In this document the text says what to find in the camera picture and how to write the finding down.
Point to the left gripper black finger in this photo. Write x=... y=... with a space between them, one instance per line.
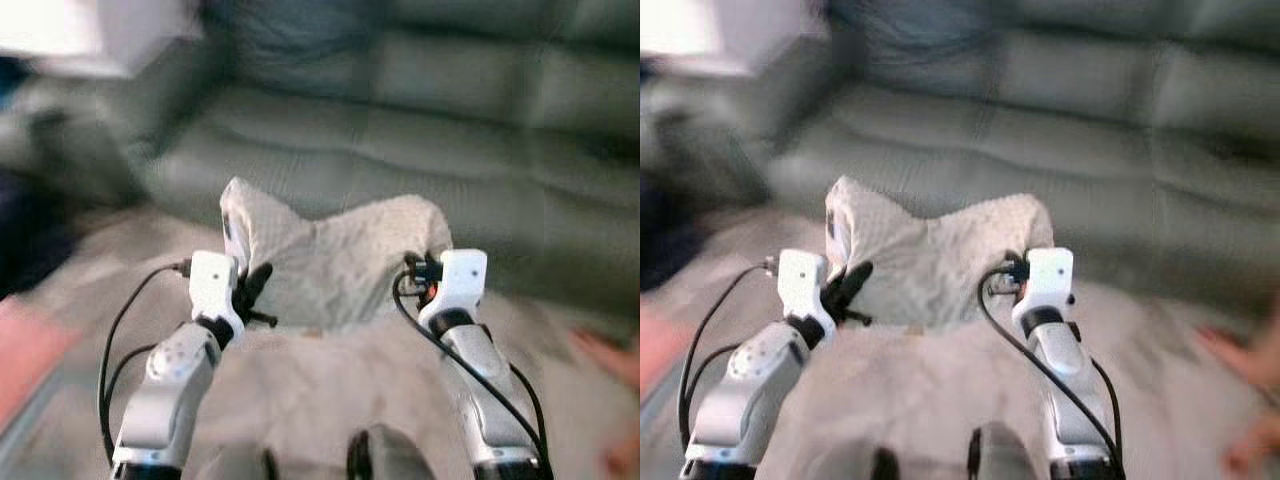
x=258 y=282
x=855 y=282

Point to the beige textured pillow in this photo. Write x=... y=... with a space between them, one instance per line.
x=940 y=260
x=340 y=260

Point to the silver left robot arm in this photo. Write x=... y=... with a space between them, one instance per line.
x=745 y=390
x=170 y=390

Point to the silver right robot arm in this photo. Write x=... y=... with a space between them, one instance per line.
x=482 y=370
x=1065 y=370

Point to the grey green leather sofa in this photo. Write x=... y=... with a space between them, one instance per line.
x=450 y=130
x=1080 y=130

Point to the bare person hand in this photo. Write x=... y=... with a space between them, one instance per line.
x=1245 y=358
x=610 y=358
x=625 y=458
x=1258 y=445

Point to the beige rug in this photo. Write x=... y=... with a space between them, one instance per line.
x=930 y=400
x=310 y=400

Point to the grey robot left leg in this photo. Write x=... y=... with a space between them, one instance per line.
x=850 y=465

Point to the grey robot leg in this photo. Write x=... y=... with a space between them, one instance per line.
x=390 y=458
x=1002 y=455
x=850 y=465

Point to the grey robot right leg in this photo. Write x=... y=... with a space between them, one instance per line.
x=390 y=458
x=1002 y=455

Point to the pink flat item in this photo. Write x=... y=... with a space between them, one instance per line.
x=25 y=360
x=660 y=350

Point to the dark blue grey cushion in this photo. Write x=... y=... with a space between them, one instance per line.
x=905 y=45
x=280 y=45

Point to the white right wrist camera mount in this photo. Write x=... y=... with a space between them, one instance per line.
x=1048 y=275
x=462 y=278

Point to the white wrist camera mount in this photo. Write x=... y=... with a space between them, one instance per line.
x=462 y=278
x=1048 y=275
x=800 y=280
x=212 y=280

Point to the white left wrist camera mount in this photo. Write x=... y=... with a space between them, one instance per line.
x=800 y=280
x=212 y=280

